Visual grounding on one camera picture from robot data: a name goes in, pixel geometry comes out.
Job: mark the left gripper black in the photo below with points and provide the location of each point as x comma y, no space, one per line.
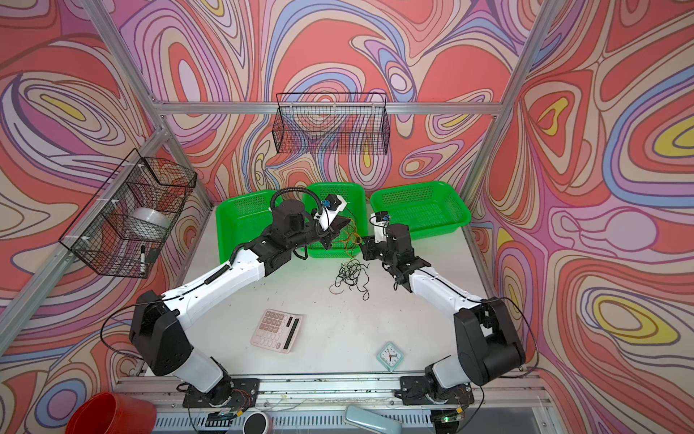
333,231

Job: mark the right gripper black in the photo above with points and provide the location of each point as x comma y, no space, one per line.
368,250

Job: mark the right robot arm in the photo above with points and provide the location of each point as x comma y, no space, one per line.
487,344

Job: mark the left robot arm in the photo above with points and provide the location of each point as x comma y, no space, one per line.
159,324

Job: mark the middle green plastic basket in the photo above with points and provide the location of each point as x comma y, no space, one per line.
347,244

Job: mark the green plastic basket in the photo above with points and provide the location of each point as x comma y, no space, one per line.
241,219
429,209
347,244

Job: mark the right green plastic basket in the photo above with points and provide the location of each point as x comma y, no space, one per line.
429,209

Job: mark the left green plastic basket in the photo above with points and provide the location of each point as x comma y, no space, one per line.
241,219

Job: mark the teal square clock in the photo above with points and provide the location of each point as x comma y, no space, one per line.
390,357

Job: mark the pink calculator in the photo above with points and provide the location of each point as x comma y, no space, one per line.
277,331

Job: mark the round black white cup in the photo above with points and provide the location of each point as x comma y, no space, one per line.
257,423

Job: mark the red plastic bowl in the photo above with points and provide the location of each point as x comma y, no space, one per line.
113,413

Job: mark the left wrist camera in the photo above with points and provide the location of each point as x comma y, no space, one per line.
332,205

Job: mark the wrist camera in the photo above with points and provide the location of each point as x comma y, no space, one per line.
380,222
332,205

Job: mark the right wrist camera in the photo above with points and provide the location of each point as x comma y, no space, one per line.
380,222

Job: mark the black wire wall basket back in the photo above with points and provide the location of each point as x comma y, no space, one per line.
332,123

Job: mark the black wire wall basket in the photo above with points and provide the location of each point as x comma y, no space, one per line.
332,123
134,217

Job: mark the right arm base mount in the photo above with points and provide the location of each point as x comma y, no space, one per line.
424,390

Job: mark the grey blue handle object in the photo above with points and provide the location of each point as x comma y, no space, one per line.
371,421

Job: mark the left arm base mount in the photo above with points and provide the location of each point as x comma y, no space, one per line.
232,393

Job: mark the black wire wall basket left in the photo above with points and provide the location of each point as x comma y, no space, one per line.
134,217

